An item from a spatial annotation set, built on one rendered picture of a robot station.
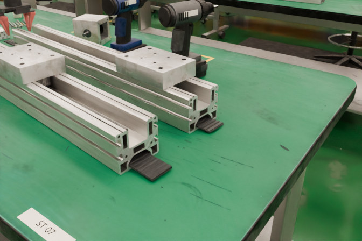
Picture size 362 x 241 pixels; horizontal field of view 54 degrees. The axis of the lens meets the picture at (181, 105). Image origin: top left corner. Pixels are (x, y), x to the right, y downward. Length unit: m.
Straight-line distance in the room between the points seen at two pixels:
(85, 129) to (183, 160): 0.19
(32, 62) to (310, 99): 0.68
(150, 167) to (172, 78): 0.22
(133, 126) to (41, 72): 0.29
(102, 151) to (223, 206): 0.24
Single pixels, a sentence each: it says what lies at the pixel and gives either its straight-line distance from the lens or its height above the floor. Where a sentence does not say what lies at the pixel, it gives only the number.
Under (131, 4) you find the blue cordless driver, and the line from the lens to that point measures 1.13.
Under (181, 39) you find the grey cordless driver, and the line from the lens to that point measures 0.99.
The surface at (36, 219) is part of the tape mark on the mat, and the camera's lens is 0.62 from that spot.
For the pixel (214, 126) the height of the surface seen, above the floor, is 0.79.
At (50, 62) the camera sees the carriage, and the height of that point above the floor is 0.90.
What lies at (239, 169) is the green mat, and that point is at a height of 0.78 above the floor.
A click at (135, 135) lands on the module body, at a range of 0.69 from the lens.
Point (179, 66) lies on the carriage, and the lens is 0.79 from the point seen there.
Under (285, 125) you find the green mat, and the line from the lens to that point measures 0.84.
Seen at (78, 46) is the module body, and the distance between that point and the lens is 1.15.
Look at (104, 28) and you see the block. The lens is 1.41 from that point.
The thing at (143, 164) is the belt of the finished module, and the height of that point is 0.79.
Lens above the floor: 1.19
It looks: 27 degrees down
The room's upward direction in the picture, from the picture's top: straight up
